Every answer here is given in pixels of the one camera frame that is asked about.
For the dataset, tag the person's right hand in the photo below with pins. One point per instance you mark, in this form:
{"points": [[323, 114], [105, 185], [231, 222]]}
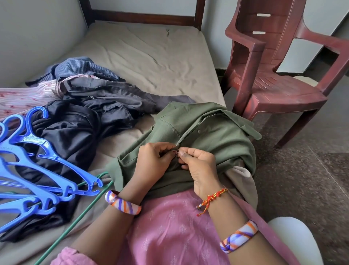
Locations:
{"points": [[203, 169]]}

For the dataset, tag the person's left hand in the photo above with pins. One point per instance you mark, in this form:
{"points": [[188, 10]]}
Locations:
{"points": [[154, 164]]}

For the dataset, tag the olive green button shirt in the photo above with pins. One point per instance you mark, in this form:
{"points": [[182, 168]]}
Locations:
{"points": [[218, 131]]}

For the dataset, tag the grey button shirt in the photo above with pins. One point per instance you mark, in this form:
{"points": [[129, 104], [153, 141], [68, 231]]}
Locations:
{"points": [[125, 93]]}

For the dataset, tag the pile of blue hangers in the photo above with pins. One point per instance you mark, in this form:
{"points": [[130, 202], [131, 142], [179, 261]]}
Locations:
{"points": [[38, 158]]}

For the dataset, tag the blue striped shirt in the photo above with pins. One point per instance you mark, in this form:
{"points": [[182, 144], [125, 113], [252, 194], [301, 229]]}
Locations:
{"points": [[76, 68]]}

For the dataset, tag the pink floral striped garment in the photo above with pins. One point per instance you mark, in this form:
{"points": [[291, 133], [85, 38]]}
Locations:
{"points": [[24, 98]]}

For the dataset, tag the person's left forearm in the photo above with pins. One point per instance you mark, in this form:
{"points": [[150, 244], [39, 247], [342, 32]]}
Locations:
{"points": [[106, 229]]}

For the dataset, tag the person's right forearm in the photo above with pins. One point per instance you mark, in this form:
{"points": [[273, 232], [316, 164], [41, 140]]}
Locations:
{"points": [[245, 235]]}

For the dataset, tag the bed with beige sheet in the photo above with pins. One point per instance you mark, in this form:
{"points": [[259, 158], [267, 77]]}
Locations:
{"points": [[152, 54]]}

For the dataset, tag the dark wooden bed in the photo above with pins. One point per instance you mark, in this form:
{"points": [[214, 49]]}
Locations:
{"points": [[142, 17]]}

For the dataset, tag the striped orange purple bangle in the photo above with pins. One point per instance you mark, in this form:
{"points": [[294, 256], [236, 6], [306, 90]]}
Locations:
{"points": [[122, 203]]}

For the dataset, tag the striped white purple bangle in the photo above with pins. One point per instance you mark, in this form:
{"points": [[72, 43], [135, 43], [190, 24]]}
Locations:
{"points": [[239, 236]]}

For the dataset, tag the maroon plastic chair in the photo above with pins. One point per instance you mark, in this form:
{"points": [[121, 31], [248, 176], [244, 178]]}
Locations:
{"points": [[272, 90]]}

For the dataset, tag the white trousers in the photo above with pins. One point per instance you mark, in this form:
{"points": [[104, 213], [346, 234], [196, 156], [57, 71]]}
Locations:
{"points": [[297, 240]]}

